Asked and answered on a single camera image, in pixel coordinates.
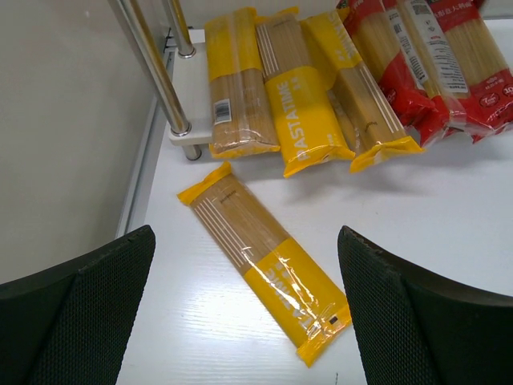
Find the white two-tier shelf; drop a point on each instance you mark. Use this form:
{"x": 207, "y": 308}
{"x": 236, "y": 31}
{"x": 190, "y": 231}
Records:
{"x": 138, "y": 33}

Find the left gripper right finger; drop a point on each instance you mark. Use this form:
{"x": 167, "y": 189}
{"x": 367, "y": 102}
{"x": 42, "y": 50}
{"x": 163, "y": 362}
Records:
{"x": 414, "y": 326}

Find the red spaghetti bag left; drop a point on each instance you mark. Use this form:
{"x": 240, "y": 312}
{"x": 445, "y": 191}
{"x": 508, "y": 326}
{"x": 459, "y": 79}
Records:
{"x": 371, "y": 29}

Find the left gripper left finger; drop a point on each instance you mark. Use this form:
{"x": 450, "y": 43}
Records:
{"x": 70, "y": 324}

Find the red spaghetti bag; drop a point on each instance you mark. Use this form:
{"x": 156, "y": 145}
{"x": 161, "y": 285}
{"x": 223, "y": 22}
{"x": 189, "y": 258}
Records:
{"x": 467, "y": 61}
{"x": 371, "y": 29}

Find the yellow spaghetti bag table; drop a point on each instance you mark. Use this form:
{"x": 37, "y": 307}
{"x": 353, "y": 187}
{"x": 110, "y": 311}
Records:
{"x": 307, "y": 305}
{"x": 242, "y": 121}

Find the narrow yellow spaghetti bag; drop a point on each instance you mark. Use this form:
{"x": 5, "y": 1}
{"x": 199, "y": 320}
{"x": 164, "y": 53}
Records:
{"x": 376, "y": 134}

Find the yellow spaghetti bag on shelf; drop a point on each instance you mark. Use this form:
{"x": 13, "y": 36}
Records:
{"x": 305, "y": 122}

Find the red spaghetti bag right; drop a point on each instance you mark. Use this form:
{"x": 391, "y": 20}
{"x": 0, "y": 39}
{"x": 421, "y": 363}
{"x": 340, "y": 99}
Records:
{"x": 467, "y": 61}

